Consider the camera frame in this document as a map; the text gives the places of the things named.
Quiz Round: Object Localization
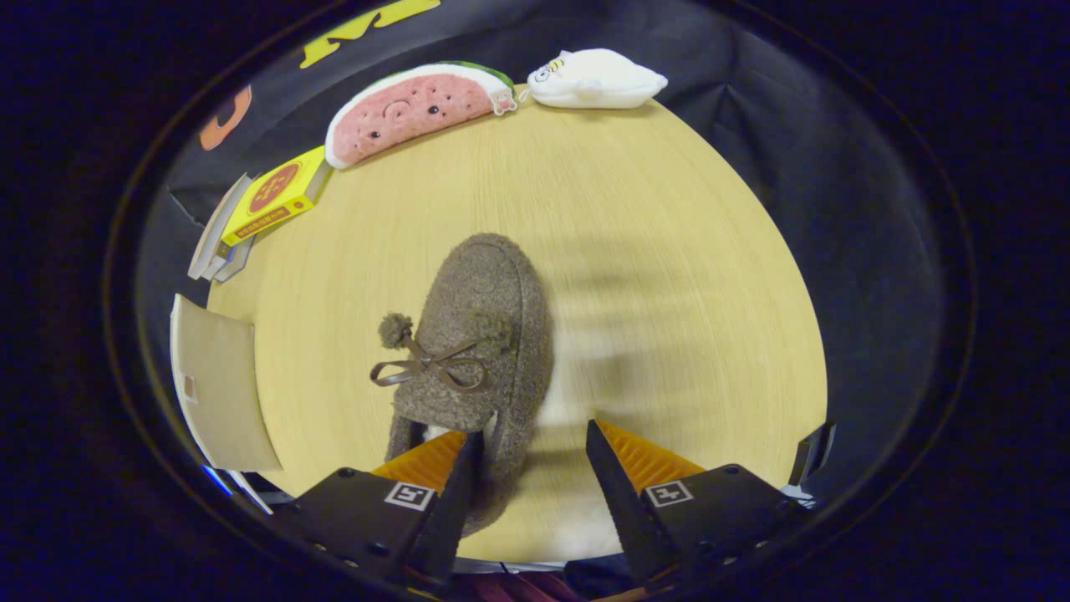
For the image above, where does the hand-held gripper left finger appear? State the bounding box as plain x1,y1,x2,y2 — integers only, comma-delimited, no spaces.
280,431,486,590

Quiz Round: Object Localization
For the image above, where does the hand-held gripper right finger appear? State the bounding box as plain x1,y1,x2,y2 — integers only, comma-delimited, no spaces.
585,419,812,586

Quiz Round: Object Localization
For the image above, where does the brown fuzzy shoe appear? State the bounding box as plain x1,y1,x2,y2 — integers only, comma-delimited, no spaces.
370,232,555,538

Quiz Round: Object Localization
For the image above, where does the cream fabric storage box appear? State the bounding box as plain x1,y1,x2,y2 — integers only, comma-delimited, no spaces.
170,293,283,473

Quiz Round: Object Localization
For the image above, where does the dark flat object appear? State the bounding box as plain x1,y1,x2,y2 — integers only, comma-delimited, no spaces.
788,421,838,503

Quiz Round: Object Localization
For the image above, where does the black backdrop cloth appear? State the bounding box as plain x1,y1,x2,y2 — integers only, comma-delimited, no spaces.
134,0,945,519

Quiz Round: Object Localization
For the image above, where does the yellow book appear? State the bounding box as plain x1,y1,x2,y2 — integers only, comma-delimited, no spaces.
221,145,334,247

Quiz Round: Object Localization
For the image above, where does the beige book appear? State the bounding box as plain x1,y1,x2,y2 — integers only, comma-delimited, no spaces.
187,172,252,282

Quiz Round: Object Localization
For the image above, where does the watermelon slice plush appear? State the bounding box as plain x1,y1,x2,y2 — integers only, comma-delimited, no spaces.
324,60,520,171

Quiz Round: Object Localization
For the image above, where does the white plush toy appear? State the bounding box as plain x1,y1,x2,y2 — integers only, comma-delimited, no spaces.
527,48,670,110

